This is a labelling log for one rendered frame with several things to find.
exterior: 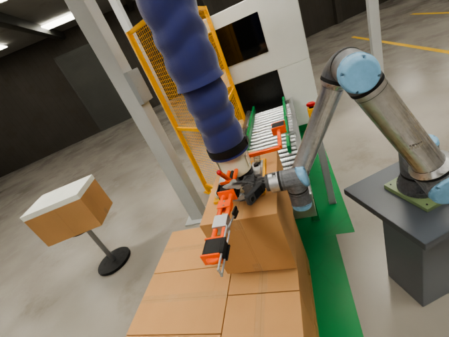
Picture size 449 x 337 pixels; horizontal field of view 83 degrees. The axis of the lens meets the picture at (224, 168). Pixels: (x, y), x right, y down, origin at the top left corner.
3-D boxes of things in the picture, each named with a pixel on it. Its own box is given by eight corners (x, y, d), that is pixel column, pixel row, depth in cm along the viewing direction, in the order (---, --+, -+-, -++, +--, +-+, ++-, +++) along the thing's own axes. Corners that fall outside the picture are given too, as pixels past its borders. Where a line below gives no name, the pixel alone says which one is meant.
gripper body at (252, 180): (247, 188, 124) (271, 183, 120) (245, 199, 116) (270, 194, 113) (242, 175, 120) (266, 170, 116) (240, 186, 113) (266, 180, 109)
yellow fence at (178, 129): (203, 192, 354) (121, 35, 259) (208, 188, 358) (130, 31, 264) (246, 209, 287) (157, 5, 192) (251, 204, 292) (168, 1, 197)
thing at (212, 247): (209, 247, 98) (204, 238, 95) (227, 244, 95) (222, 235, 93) (205, 265, 91) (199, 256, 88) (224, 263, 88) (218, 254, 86)
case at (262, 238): (240, 204, 195) (220, 162, 177) (291, 195, 182) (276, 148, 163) (227, 274, 146) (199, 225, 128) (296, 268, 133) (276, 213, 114)
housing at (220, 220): (218, 222, 108) (214, 215, 106) (232, 220, 106) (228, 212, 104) (214, 235, 102) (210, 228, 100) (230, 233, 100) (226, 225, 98)
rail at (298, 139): (291, 109, 381) (288, 97, 373) (294, 108, 379) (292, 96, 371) (309, 213, 189) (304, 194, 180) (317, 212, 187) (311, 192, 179)
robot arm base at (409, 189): (416, 168, 135) (415, 153, 130) (456, 184, 118) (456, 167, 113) (387, 186, 133) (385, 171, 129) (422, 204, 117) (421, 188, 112)
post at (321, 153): (328, 200, 251) (307, 107, 206) (335, 198, 249) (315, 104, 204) (329, 204, 246) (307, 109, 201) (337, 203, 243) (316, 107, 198)
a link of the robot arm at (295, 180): (311, 191, 107) (307, 173, 102) (282, 196, 111) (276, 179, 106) (309, 178, 115) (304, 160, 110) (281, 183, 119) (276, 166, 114)
